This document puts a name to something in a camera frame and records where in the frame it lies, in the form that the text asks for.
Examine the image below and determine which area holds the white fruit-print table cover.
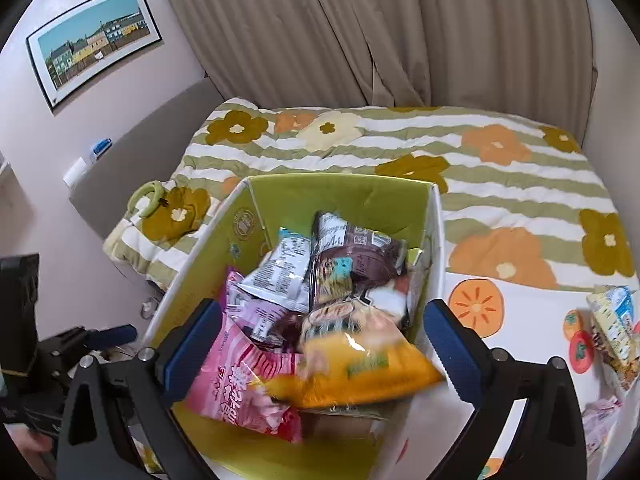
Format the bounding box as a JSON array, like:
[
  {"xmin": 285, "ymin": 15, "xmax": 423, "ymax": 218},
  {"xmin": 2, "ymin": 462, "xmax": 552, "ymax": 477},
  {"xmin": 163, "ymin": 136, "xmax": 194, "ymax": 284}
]
[{"xmin": 442, "ymin": 272, "xmax": 640, "ymax": 480}]

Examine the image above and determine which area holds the person's left hand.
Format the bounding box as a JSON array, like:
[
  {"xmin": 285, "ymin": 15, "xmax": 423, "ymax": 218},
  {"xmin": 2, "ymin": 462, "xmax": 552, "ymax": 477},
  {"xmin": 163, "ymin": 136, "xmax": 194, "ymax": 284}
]
[{"xmin": 0, "ymin": 425, "xmax": 54, "ymax": 457}]

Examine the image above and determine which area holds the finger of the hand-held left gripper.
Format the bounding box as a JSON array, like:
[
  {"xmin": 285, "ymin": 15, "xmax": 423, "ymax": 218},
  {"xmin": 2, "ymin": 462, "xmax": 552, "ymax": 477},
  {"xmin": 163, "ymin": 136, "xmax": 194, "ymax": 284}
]
[{"xmin": 40, "ymin": 324, "xmax": 139, "ymax": 377}]

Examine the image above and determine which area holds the silver snack packet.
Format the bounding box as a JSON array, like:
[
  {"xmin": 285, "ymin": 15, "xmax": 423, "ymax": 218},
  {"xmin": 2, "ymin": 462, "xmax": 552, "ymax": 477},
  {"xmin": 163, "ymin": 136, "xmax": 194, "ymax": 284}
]
[{"xmin": 237, "ymin": 227, "xmax": 313, "ymax": 313}]

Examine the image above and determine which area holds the blue and white small device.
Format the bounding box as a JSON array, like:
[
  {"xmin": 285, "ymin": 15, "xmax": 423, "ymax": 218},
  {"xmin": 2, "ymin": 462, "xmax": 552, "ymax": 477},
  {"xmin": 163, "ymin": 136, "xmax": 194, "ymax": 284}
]
[{"xmin": 89, "ymin": 138, "xmax": 114, "ymax": 163}]

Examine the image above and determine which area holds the framed houses picture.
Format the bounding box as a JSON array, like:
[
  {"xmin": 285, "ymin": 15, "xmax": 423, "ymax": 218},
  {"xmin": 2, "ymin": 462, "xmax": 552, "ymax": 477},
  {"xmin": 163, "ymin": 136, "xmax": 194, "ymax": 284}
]
[{"xmin": 25, "ymin": 0, "xmax": 163, "ymax": 113}]

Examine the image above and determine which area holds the light blue yellow packet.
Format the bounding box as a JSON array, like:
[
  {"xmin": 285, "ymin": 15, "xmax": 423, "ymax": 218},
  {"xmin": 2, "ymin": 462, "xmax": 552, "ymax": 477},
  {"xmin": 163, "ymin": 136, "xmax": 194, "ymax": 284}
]
[{"xmin": 586, "ymin": 285, "xmax": 639, "ymax": 391}]

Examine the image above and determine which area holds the orange yellow chips packet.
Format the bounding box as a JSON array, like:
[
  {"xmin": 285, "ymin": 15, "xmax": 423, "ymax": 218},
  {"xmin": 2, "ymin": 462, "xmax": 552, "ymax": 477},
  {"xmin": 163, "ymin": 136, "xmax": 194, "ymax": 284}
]
[{"xmin": 265, "ymin": 302, "xmax": 446, "ymax": 411}]

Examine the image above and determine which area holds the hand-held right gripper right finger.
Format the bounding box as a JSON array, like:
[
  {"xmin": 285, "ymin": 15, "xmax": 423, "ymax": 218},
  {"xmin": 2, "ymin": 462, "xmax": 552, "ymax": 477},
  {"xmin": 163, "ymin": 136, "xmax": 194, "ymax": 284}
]
[{"xmin": 425, "ymin": 299, "xmax": 590, "ymax": 480}]

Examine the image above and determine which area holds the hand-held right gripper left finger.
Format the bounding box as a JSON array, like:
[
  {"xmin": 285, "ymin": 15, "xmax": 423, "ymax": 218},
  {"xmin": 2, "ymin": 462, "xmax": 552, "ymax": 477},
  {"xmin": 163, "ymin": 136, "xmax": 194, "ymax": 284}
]
[{"xmin": 56, "ymin": 299, "xmax": 224, "ymax": 480}]

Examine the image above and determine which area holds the beige curtain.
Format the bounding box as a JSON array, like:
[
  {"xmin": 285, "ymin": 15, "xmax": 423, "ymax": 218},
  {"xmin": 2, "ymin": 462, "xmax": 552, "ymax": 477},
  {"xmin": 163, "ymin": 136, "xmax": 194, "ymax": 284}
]
[{"xmin": 150, "ymin": 0, "xmax": 598, "ymax": 111}]

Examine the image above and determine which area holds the clear pale purple packet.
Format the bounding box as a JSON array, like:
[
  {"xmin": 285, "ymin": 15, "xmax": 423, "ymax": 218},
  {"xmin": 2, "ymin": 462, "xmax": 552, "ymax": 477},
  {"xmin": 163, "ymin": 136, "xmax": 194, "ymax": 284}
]
[{"xmin": 582, "ymin": 395, "xmax": 624, "ymax": 456}]

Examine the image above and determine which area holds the pink snack packet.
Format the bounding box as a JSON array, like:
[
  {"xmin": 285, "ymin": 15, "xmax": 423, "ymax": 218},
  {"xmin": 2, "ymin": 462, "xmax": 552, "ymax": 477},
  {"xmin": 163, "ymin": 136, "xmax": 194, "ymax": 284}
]
[{"xmin": 187, "ymin": 272, "xmax": 303, "ymax": 443}]

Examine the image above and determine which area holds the striped flowered blanket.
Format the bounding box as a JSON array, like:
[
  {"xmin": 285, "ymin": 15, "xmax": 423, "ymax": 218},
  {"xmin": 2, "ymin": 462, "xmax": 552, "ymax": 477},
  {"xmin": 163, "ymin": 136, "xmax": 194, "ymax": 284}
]
[{"xmin": 102, "ymin": 97, "xmax": 636, "ymax": 292}]

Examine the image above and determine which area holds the green cardboard box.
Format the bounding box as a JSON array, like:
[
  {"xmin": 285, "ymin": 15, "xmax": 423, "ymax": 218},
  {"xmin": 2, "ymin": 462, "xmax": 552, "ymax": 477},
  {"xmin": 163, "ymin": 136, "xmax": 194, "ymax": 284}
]
[{"xmin": 145, "ymin": 172, "xmax": 446, "ymax": 480}]

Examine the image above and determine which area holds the striped flowered pillow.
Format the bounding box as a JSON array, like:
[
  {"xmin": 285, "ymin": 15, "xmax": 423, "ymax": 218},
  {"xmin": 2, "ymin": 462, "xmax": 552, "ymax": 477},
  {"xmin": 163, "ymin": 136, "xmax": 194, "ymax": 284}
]
[{"xmin": 102, "ymin": 187, "xmax": 221, "ymax": 291}]

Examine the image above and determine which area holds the grey padded headboard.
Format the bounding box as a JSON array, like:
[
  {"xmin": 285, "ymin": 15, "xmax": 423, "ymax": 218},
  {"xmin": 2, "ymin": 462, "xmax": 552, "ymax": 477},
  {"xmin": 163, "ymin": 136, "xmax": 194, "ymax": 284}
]
[{"xmin": 67, "ymin": 77, "xmax": 226, "ymax": 211}]

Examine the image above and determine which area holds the purple snack packet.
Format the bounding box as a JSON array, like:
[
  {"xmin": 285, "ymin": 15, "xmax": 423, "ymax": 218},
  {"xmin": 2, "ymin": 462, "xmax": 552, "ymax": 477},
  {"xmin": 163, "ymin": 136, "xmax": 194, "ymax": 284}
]
[{"xmin": 225, "ymin": 280, "xmax": 301, "ymax": 351}]

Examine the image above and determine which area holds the dark brown snack packet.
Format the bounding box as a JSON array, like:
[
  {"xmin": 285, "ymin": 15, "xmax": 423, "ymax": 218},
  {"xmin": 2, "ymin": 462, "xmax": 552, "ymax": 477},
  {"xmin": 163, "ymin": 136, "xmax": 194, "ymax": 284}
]
[{"xmin": 307, "ymin": 211, "xmax": 408, "ymax": 316}]

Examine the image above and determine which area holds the green ring plush toy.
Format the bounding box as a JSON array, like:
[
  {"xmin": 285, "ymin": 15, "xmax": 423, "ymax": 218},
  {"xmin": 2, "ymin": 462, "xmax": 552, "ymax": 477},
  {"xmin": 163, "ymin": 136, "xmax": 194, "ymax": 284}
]
[{"xmin": 127, "ymin": 181, "xmax": 169, "ymax": 219}]

